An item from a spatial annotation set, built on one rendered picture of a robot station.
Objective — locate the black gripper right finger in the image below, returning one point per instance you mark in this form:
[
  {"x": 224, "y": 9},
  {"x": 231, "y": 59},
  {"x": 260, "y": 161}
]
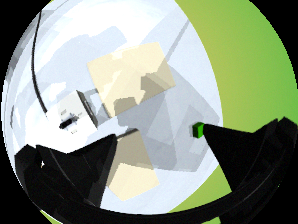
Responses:
[{"x": 236, "y": 151}]

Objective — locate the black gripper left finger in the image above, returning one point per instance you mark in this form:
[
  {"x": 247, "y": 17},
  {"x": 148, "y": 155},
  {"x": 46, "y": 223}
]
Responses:
[{"x": 86, "y": 168}]

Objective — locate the small green block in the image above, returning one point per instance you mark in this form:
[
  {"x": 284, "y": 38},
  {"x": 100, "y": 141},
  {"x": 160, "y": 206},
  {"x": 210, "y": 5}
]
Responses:
[{"x": 197, "y": 130}]

